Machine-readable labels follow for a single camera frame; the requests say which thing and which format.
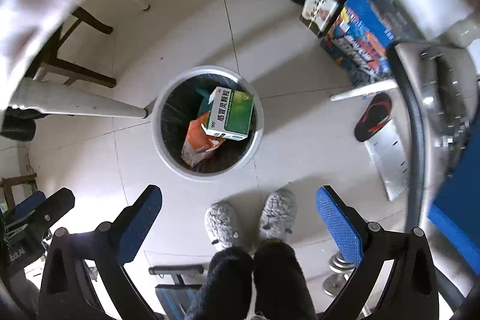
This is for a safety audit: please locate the orange plastic bag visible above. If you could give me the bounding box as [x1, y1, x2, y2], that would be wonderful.
[181, 112, 225, 168]

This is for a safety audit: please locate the green white medicine box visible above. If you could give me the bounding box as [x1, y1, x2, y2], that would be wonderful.
[203, 86, 254, 141]

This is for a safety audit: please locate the teal green snack bag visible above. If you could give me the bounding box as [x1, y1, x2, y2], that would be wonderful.
[195, 88, 211, 117]

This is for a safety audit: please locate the white trash bin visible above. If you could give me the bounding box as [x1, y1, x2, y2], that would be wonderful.
[151, 66, 264, 181]

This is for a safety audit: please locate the blue seat cushion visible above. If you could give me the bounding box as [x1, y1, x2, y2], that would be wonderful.
[427, 136, 480, 264]

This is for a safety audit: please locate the black blue weight bench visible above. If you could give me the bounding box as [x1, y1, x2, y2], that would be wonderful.
[148, 264, 204, 319]

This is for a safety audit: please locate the white table leg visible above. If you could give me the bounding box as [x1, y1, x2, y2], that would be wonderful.
[9, 79, 148, 118]

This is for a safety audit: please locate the right grey slipper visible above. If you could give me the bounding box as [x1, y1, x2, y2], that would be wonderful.
[258, 188, 297, 242]

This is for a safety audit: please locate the grey slipper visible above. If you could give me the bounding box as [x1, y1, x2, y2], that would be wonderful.
[204, 202, 248, 252]
[258, 188, 297, 242]

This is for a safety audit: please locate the left grey slipper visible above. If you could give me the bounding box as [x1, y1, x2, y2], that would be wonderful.
[204, 202, 248, 252]

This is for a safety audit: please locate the red black sandal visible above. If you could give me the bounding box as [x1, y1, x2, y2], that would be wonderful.
[354, 93, 392, 142]

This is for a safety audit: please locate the blue toy box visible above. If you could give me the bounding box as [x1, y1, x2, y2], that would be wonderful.
[320, 0, 422, 87]

